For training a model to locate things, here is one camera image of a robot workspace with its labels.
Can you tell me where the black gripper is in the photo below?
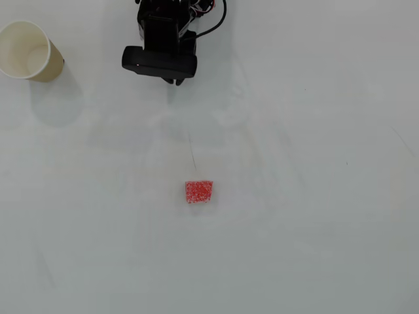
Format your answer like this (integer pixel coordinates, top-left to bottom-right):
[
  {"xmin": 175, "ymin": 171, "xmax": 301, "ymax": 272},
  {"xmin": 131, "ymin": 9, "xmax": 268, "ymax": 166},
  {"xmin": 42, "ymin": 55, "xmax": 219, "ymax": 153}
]
[{"xmin": 136, "ymin": 9, "xmax": 198, "ymax": 87}]

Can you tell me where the red white speckled foam cube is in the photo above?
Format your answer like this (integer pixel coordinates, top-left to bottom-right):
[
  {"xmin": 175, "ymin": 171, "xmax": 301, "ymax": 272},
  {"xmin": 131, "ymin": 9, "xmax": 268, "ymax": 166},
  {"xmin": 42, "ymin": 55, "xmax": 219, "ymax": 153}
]
[{"xmin": 185, "ymin": 180, "xmax": 214, "ymax": 205}]

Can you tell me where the beige paper cup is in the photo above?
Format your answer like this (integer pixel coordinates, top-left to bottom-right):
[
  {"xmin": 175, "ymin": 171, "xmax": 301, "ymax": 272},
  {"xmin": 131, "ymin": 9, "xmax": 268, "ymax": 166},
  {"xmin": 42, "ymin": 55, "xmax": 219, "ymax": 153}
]
[{"xmin": 0, "ymin": 21, "xmax": 65, "ymax": 82}]

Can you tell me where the black oblong webcam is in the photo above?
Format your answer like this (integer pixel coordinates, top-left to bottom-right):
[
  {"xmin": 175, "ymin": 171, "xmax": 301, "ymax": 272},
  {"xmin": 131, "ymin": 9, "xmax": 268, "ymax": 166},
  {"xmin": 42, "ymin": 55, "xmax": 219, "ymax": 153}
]
[{"xmin": 121, "ymin": 45, "xmax": 198, "ymax": 80}]

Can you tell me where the black cable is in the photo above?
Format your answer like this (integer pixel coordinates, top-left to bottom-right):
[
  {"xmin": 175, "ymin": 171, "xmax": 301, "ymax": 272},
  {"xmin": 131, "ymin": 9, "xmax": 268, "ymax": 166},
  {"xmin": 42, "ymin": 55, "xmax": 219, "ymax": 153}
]
[{"xmin": 195, "ymin": 0, "xmax": 228, "ymax": 39}]

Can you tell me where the red servo wire bundle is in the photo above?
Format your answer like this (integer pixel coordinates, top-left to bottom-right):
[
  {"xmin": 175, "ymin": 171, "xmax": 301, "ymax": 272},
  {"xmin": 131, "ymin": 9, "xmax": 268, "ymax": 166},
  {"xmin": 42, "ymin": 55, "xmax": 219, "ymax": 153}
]
[{"xmin": 191, "ymin": 0, "xmax": 217, "ymax": 15}]

